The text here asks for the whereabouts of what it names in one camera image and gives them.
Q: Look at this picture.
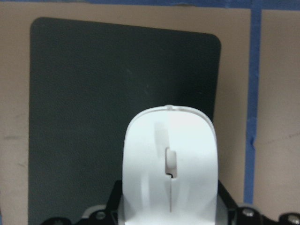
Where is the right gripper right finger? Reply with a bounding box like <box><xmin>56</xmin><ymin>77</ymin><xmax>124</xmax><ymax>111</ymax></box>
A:
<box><xmin>217</xmin><ymin>181</ymin><xmax>238</xmax><ymax>225</ymax></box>

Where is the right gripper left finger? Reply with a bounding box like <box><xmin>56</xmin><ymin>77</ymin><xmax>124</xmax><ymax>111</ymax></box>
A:
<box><xmin>106</xmin><ymin>180</ymin><xmax>123</xmax><ymax>225</ymax></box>

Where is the white computer mouse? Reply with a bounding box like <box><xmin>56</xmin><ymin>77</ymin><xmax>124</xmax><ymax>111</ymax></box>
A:
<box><xmin>118</xmin><ymin>105</ymin><xmax>218</xmax><ymax>225</ymax></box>

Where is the black mousepad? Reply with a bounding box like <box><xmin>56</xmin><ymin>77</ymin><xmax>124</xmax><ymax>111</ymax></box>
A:
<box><xmin>28</xmin><ymin>17</ymin><xmax>221</xmax><ymax>225</ymax></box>

